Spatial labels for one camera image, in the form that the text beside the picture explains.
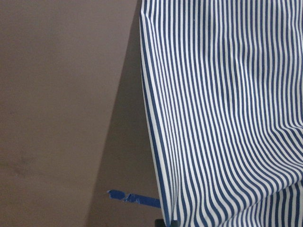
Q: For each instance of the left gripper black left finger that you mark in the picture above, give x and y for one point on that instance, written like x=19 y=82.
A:
x=159 y=223

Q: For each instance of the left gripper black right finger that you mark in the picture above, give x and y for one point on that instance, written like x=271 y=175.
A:
x=174 y=223

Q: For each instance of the blue white striped polo shirt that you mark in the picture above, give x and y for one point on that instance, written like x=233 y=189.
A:
x=223 y=93

